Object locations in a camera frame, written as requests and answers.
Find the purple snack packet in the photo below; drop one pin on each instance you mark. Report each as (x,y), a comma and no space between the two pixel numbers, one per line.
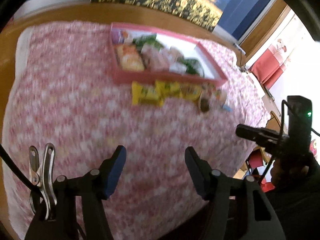
(121,36)

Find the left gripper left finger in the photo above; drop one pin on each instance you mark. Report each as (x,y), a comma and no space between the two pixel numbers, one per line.
(102,181)

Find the person's right hand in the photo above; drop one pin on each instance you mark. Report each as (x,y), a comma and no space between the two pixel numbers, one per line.
(278,174)

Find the clear packet blue strip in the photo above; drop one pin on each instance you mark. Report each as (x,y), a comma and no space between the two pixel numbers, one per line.
(221,97)

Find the pink floral cloth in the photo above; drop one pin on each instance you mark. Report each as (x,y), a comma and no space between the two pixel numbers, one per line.
(65,95)

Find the round brown jelly cup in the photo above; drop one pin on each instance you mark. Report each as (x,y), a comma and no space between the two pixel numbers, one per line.
(203,104)

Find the orange yellow snack bag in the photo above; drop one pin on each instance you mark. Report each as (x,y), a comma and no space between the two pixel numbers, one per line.
(129,58)

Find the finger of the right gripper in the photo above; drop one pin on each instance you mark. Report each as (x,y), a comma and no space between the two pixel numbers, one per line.
(255,133)

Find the pink white snack packet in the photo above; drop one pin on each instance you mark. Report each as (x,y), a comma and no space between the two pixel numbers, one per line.
(154,60)

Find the red white curtain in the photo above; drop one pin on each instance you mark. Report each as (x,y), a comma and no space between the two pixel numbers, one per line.
(272,63)

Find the yellow small snack packet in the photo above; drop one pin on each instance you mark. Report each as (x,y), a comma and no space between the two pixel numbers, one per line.
(145,95)

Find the pink shallow box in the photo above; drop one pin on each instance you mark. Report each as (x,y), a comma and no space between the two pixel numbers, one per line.
(189,60)

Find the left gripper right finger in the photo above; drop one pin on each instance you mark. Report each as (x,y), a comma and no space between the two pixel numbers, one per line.
(208,182)

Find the green snack bag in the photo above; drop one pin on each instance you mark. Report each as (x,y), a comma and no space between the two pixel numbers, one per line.
(139,42)

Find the yellow orange round packet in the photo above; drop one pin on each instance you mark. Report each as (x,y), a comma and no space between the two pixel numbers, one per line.
(190,92)

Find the metal spring clip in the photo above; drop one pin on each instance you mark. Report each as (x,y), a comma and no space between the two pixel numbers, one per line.
(41,177)

